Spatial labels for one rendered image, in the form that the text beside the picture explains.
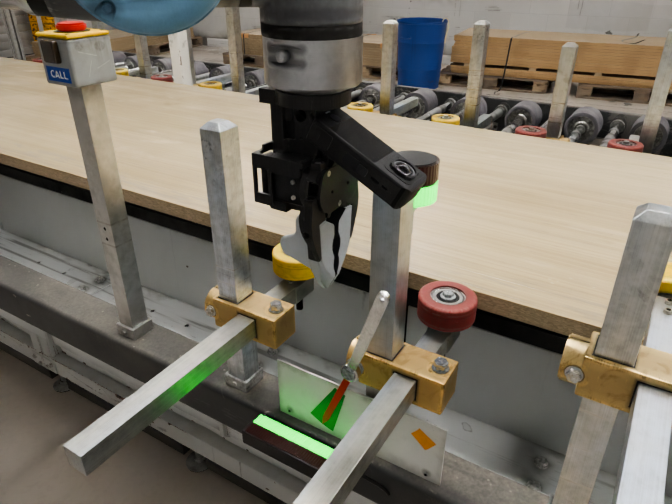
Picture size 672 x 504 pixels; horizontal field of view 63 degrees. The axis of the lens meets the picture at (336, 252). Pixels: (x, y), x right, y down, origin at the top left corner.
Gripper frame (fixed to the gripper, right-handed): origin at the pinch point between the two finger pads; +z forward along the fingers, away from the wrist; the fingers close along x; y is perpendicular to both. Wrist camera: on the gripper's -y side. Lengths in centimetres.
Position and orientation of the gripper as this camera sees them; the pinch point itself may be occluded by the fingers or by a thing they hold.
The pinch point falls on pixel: (332, 278)
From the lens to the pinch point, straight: 59.6
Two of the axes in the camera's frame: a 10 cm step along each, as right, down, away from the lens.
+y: -8.5, -2.5, 4.6
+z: 0.0, 8.8, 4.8
